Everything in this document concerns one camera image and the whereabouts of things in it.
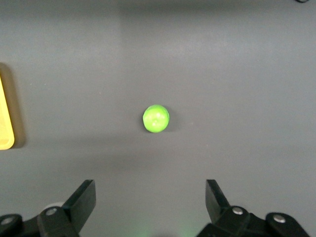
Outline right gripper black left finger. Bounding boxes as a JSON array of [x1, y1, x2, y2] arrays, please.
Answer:
[[0, 179, 97, 237]]

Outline yellow plastic tray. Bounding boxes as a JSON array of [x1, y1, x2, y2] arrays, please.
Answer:
[[0, 63, 25, 151]]

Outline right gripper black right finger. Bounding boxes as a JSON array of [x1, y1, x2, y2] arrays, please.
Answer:
[[195, 179, 311, 237]]

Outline green apple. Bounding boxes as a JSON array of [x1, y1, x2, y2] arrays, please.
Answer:
[[142, 104, 171, 134]]

